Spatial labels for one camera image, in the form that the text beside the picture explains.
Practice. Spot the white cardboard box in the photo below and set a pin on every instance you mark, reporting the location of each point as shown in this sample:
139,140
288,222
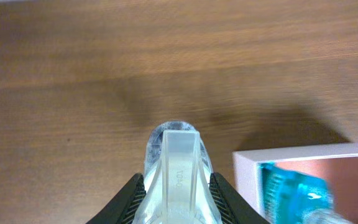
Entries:
337,164

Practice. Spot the clear spray bottle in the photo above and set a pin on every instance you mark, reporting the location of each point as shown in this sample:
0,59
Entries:
177,172

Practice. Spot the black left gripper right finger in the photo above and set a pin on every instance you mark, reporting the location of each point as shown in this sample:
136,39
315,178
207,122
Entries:
232,207

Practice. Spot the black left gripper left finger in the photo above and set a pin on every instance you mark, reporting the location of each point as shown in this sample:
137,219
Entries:
122,207

